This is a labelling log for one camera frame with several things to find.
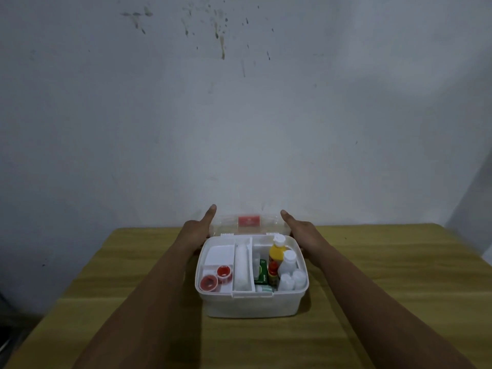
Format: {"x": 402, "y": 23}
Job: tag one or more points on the person's right hand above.
{"x": 307, "y": 240}

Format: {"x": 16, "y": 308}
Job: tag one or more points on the person's left hand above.
{"x": 192, "y": 236}

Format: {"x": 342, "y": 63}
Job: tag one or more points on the person's right thumb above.
{"x": 290, "y": 219}

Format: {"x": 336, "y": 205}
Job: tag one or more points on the person's left thumb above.
{"x": 209, "y": 215}

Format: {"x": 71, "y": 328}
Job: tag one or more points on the clear box lid red label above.
{"x": 230, "y": 224}

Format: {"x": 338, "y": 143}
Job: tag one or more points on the person's left forearm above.
{"x": 146, "y": 303}

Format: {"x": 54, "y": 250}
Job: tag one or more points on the person's right forearm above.
{"x": 376, "y": 315}

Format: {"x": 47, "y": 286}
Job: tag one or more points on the yellow bottle white cap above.
{"x": 276, "y": 252}

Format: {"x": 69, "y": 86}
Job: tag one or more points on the white inner tray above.
{"x": 220, "y": 254}

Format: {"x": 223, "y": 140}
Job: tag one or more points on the large white plastic bottle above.
{"x": 287, "y": 263}

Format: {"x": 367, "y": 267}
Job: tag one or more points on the small brown bottle red cap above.
{"x": 273, "y": 273}

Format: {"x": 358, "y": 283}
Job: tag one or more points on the green medicine carton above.
{"x": 262, "y": 272}

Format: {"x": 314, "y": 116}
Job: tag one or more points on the red tape roll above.
{"x": 208, "y": 283}
{"x": 224, "y": 274}

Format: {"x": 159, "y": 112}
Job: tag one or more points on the white bandage roll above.
{"x": 241, "y": 267}

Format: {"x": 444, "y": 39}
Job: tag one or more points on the small white plastic bottle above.
{"x": 285, "y": 282}

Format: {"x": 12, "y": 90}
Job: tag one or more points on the white green packet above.
{"x": 264, "y": 288}

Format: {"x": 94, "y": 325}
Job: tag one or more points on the white plastic medicine box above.
{"x": 250, "y": 305}

